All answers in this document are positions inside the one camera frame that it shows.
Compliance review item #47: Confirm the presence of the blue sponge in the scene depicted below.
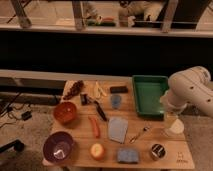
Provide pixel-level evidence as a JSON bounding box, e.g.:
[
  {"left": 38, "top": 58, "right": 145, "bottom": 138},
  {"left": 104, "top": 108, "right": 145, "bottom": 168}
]
[{"left": 117, "top": 148, "right": 139, "bottom": 164}]

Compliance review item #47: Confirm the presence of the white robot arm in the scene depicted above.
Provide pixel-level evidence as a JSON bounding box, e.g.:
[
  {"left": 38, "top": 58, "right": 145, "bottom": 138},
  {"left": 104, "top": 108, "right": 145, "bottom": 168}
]
[{"left": 160, "top": 66, "right": 213, "bottom": 118}]

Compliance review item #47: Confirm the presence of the white plastic cup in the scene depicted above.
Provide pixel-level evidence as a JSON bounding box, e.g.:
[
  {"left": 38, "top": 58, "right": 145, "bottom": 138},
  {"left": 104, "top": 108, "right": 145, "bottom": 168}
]
[{"left": 165, "top": 119, "right": 184, "bottom": 136}]

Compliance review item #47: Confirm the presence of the black rectangular block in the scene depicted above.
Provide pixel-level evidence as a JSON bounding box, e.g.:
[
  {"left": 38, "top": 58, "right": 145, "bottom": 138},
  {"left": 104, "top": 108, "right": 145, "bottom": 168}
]
[{"left": 110, "top": 86, "right": 128, "bottom": 94}]

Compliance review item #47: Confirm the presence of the pale banana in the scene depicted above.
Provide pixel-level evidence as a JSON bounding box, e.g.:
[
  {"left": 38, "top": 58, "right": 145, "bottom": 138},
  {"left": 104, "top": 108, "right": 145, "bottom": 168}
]
[{"left": 94, "top": 81, "right": 107, "bottom": 99}]

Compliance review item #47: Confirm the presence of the small dark metal clip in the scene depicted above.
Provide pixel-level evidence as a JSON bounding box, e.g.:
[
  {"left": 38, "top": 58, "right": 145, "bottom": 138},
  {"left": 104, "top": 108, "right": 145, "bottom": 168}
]
[{"left": 80, "top": 94, "right": 93, "bottom": 106}]

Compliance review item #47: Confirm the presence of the wooden table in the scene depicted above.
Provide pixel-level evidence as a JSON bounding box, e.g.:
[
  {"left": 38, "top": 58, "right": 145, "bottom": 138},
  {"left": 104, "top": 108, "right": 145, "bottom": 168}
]
[{"left": 43, "top": 81, "right": 195, "bottom": 171}]

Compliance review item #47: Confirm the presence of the green plastic tray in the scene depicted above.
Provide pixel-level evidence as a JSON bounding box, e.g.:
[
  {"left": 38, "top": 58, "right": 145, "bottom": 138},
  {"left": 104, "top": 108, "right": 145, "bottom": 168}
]
[{"left": 132, "top": 75, "right": 168, "bottom": 119}]

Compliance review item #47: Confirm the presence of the light blue cloth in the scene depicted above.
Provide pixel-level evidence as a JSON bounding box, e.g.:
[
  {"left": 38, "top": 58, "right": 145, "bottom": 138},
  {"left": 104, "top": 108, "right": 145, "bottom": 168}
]
[{"left": 108, "top": 117, "right": 128, "bottom": 144}]

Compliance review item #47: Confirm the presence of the orange carrot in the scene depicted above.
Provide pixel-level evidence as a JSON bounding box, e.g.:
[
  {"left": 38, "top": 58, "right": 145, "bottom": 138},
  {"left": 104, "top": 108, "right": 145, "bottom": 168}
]
[{"left": 88, "top": 116, "right": 100, "bottom": 138}]

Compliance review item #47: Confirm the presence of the orange plastic bowl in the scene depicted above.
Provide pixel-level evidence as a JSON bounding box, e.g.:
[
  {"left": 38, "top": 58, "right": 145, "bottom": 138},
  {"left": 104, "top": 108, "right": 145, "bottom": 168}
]
[{"left": 53, "top": 102, "right": 77, "bottom": 124}]

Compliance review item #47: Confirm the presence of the metal spoon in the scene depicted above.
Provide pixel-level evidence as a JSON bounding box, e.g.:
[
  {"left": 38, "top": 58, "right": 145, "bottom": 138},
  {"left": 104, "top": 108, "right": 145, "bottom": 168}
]
[{"left": 129, "top": 126, "right": 150, "bottom": 144}]

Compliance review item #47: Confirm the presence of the red yellow apple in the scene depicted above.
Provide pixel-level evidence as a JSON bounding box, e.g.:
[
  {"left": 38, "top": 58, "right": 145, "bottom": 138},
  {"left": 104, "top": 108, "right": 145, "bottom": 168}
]
[{"left": 90, "top": 143, "right": 105, "bottom": 160}]

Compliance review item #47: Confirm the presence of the purple plastic bowl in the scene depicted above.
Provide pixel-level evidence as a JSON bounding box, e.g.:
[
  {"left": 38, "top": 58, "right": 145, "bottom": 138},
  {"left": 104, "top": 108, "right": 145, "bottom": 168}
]
[{"left": 43, "top": 131, "right": 75, "bottom": 163}]

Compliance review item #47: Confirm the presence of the small metal can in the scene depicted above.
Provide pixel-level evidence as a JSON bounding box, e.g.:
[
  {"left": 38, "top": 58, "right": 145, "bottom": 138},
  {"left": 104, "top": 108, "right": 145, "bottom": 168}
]
[{"left": 150, "top": 144, "right": 166, "bottom": 160}]

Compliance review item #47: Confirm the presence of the black power adapter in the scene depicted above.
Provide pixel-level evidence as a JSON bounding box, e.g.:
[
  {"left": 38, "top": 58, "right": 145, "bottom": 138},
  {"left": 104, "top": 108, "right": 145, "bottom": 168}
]
[{"left": 21, "top": 111, "right": 32, "bottom": 121}]

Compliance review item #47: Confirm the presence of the black cylindrical floor object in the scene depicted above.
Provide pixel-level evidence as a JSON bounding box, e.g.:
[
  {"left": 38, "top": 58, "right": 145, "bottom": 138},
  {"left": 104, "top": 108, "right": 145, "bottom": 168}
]
[{"left": 0, "top": 140, "right": 25, "bottom": 153}]

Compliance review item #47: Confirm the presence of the black handled knife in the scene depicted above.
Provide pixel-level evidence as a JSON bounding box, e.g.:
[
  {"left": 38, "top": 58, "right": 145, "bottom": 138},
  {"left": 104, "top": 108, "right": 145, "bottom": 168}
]
[{"left": 94, "top": 101, "right": 107, "bottom": 121}]

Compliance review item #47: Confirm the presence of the black cable on floor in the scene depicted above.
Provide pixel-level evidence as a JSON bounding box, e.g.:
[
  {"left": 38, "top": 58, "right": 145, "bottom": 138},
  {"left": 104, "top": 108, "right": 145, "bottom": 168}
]
[{"left": 0, "top": 92, "right": 33, "bottom": 129}]

